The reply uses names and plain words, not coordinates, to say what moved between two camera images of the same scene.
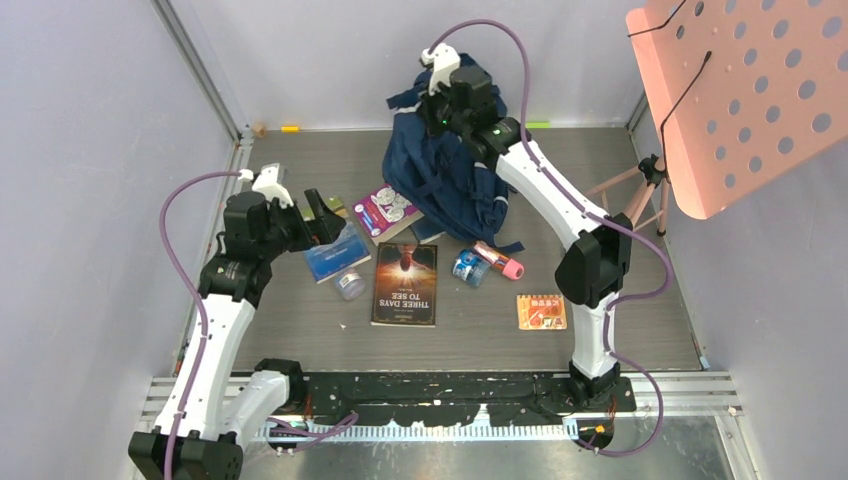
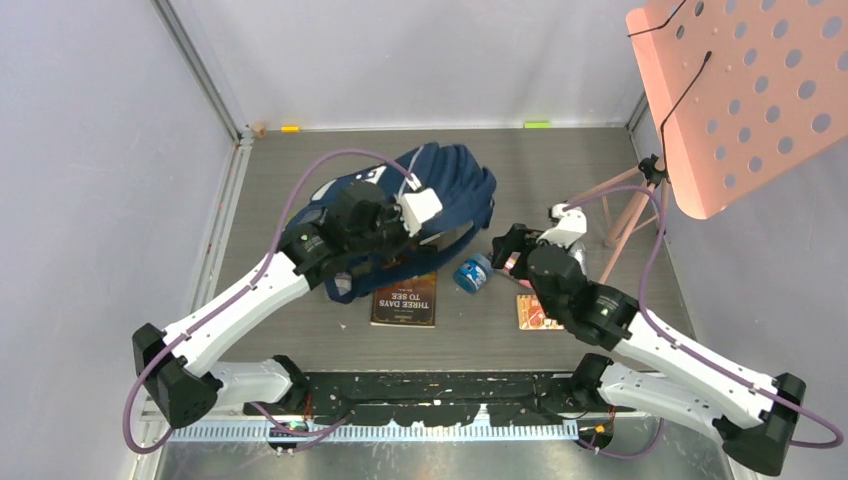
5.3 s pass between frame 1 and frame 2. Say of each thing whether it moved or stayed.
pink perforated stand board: stayed
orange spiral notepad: stayed
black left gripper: moved
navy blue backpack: moved
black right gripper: moved
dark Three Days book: stayed
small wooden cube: stayed
